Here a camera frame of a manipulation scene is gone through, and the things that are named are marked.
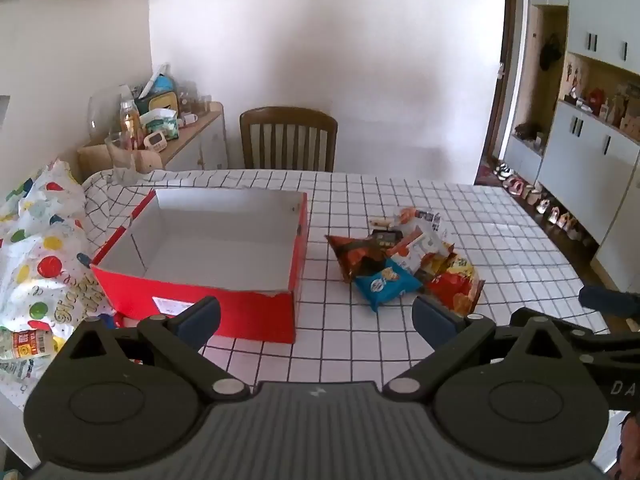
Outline red chip bag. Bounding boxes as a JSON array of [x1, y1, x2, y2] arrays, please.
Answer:
[[425, 255, 486, 317]]

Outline labelled plastic bottle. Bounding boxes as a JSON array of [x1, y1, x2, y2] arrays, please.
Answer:
[[0, 327, 66, 361]]

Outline tissue pack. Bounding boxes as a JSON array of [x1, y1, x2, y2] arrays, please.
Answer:
[[140, 108, 181, 141]]

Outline yellow burger-print snack packet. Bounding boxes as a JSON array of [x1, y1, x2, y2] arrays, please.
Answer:
[[421, 252, 458, 281]]

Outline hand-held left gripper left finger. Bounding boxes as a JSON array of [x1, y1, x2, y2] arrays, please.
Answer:
[[52, 296, 251, 402]]

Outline kraft paper bag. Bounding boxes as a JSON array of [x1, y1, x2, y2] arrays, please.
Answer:
[[77, 142, 163, 181]]

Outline white plastic tube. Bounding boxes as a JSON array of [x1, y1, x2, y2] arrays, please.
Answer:
[[137, 63, 170, 98]]

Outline brown cake packet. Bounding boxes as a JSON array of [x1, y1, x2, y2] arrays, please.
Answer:
[[370, 229, 405, 247]]

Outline checked tablecloth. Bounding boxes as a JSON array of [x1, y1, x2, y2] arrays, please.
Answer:
[[80, 167, 613, 401]]

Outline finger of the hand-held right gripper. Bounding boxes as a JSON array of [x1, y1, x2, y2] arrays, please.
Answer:
[[579, 284, 640, 318]]

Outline white sideboard cabinet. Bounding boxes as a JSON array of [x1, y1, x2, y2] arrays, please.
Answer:
[[77, 101, 228, 177]]

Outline white wardrobe cabinet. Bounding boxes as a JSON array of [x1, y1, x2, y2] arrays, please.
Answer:
[[502, 0, 640, 293]]

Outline glass bottle orange contents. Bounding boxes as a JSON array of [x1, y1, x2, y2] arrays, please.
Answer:
[[119, 99, 146, 151]]

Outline balloon-print plastic bag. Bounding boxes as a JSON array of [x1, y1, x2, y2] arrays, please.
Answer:
[[0, 159, 118, 401]]

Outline brown orange chip bag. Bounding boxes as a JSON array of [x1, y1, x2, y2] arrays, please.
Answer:
[[325, 234, 397, 283]]

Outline brown door frame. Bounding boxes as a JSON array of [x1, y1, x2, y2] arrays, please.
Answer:
[[475, 0, 526, 186]]

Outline wooden chair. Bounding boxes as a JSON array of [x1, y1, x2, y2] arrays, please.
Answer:
[[239, 106, 339, 173]]

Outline blue snack packet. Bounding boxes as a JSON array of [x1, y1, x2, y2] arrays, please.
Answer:
[[354, 259, 423, 313]]

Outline large glass bowl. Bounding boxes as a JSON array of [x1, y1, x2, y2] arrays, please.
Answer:
[[87, 85, 136, 146]]

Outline red cardboard box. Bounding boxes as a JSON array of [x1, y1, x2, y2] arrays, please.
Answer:
[[90, 187, 309, 345]]

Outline group of shelf ornaments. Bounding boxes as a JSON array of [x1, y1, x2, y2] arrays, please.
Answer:
[[562, 55, 640, 136]]

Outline row of shoes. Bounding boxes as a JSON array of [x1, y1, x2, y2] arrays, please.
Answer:
[[492, 160, 596, 243]]

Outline teal yellow bag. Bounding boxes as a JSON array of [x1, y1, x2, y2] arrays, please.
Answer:
[[132, 74, 180, 113]]

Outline white black-print snack packet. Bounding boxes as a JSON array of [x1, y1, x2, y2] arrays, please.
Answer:
[[397, 207, 442, 235]]

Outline group of glass jars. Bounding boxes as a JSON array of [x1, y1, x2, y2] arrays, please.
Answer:
[[177, 81, 213, 115]]

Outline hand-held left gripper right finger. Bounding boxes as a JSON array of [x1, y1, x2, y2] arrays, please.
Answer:
[[382, 295, 593, 402]]

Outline white orange snack packet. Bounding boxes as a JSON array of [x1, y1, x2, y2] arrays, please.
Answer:
[[390, 222, 455, 276]]

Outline hanging black bag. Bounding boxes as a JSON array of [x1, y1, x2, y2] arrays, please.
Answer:
[[539, 32, 563, 71]]

